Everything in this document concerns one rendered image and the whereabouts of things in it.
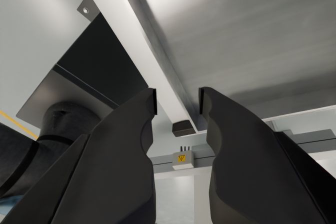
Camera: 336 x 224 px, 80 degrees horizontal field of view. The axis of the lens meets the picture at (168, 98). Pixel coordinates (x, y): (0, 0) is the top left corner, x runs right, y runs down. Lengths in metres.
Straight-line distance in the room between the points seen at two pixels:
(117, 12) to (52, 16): 1.18
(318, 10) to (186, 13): 0.14
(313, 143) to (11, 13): 1.80
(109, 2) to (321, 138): 1.17
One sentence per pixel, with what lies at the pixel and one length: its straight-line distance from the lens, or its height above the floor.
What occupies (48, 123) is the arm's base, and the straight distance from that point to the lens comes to 0.55.
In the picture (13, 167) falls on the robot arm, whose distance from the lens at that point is 0.46.
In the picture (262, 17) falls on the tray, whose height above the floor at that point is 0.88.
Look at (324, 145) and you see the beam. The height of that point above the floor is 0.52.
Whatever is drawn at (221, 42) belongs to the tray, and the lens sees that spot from 0.27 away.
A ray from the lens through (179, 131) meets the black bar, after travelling 0.37.
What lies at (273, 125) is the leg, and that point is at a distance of 1.33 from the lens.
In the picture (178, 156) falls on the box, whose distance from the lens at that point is 1.26.
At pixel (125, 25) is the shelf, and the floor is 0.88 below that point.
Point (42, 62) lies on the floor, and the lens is 1.69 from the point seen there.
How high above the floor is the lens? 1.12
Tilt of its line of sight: 46 degrees down
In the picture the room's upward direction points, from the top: 173 degrees counter-clockwise
